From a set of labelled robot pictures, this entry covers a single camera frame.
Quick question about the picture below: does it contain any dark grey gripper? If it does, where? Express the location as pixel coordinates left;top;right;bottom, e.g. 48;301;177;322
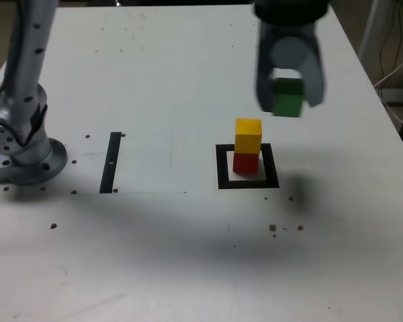
254;21;327;113

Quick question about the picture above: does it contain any green cube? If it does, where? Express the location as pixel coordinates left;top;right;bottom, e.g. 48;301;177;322
271;77;305;118

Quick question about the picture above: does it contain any yellow cube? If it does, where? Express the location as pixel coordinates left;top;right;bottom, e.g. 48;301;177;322
234;117;263;156

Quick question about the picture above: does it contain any red cube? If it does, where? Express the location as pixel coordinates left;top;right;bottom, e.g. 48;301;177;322
232;152;259;174

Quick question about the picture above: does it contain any black tape square outline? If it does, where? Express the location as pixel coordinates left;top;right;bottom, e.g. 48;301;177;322
215;143;280;191

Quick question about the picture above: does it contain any white furniture leg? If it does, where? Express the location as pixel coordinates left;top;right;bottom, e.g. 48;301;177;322
357;0;390;64

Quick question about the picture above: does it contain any black tape strip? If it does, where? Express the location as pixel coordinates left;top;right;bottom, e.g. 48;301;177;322
99;131;122;195

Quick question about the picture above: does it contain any white cable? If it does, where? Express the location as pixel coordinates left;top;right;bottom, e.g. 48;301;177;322
372;43;403;128

